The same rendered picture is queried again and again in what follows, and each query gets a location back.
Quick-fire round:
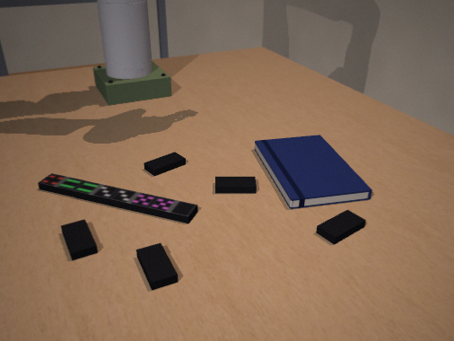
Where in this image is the black domino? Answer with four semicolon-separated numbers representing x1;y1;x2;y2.
144;152;186;176
316;210;366;245
136;243;179;290
148;197;197;223
38;173;85;197
61;219;98;261
73;181;120;205
109;188;157;214
215;177;257;194

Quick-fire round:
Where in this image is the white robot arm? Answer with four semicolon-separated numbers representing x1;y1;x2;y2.
97;0;152;79

